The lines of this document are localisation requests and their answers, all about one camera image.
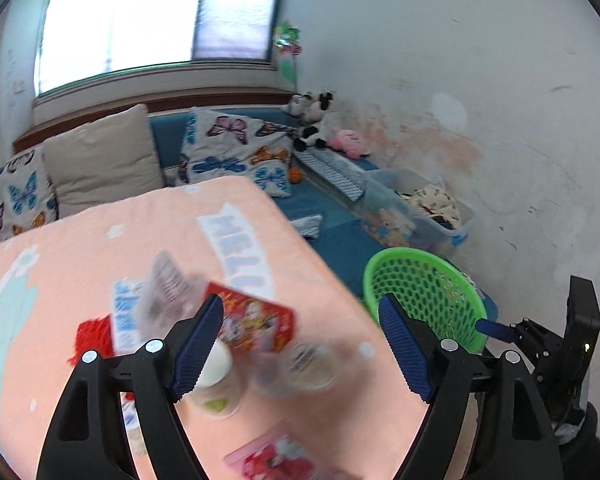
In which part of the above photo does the clear berry yogurt container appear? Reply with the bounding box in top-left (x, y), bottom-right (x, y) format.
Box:
top-left (252, 340), bottom-right (340, 398)

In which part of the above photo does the patterned cloth in box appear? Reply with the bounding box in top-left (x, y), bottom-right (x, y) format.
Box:
top-left (401, 184), bottom-right (462, 230)

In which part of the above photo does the small orange ball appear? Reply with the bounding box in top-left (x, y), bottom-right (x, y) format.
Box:
top-left (288, 167), bottom-right (303, 184)

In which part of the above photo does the beige cushion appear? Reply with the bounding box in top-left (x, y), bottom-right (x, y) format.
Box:
top-left (42, 104), bottom-right (164, 219)

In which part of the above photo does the green plastic mesh basket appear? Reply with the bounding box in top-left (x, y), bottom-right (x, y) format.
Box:
top-left (363, 247), bottom-right (486, 353)

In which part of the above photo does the butterfly pillow left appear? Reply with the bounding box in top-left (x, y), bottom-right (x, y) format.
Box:
top-left (0, 148), bottom-right (59, 243)

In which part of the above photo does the window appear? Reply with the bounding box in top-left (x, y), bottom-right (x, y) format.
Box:
top-left (34, 0), bottom-right (278, 94)

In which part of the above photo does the butterfly pillow right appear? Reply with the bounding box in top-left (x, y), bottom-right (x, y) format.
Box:
top-left (175, 107), bottom-right (298, 198)

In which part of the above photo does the red mesh net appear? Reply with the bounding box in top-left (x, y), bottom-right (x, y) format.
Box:
top-left (68, 315), bottom-right (114, 366)

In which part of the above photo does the white paper cup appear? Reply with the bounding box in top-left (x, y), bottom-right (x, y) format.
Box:
top-left (186, 339), bottom-right (246, 418)

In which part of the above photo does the pink hello table blanket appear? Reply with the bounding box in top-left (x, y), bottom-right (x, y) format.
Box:
top-left (0, 177), bottom-right (427, 479)

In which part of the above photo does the grey patterned folded cloth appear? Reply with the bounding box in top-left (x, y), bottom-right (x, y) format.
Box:
top-left (294, 148), bottom-right (366, 203)

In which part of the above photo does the pink plush toy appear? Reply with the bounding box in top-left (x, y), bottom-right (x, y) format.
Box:
top-left (327, 129), bottom-right (370, 159)

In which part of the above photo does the butterfly pillow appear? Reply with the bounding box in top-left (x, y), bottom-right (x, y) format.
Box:
top-left (0, 148), bottom-right (59, 243)
top-left (175, 107), bottom-right (298, 198)

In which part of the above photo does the colourful pinwheel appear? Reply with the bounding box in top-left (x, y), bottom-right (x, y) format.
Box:
top-left (274, 20), bottom-right (302, 92)

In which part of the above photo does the black white cow plush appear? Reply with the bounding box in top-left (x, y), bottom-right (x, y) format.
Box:
top-left (282, 91), bottom-right (335, 152)

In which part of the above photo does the pink cartoon packet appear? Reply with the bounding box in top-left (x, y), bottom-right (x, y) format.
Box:
top-left (223, 426), bottom-right (352, 480)

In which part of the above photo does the clear plastic storage box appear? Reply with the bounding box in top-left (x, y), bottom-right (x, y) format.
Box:
top-left (358, 168), bottom-right (475, 256)

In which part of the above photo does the red cartoon snack packet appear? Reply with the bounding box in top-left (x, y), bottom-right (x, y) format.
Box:
top-left (207, 282), bottom-right (296, 353)

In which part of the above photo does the clear plastic wrapper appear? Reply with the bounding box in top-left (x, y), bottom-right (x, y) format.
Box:
top-left (134, 250), bottom-right (209, 341)

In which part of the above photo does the grey white folded towel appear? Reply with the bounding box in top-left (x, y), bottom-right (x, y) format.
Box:
top-left (290, 214), bottom-right (323, 240)

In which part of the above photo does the blue white milk carton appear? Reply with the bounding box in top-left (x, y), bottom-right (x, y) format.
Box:
top-left (111, 280), bottom-right (144, 356)

